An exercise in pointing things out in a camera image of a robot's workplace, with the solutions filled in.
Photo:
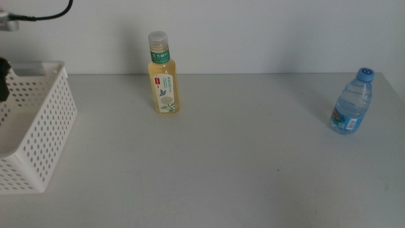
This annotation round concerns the white perforated plastic basket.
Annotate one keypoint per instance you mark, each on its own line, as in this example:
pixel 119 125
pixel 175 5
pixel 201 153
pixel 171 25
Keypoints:
pixel 64 71

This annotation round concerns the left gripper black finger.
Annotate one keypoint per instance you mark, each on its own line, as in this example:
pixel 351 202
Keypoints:
pixel 3 79

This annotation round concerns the clear water bottle blue cap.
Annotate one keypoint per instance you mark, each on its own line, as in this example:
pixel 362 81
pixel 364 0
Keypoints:
pixel 351 104

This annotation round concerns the yellow tea bottle green label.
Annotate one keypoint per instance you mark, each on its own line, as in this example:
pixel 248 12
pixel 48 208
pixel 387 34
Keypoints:
pixel 163 95

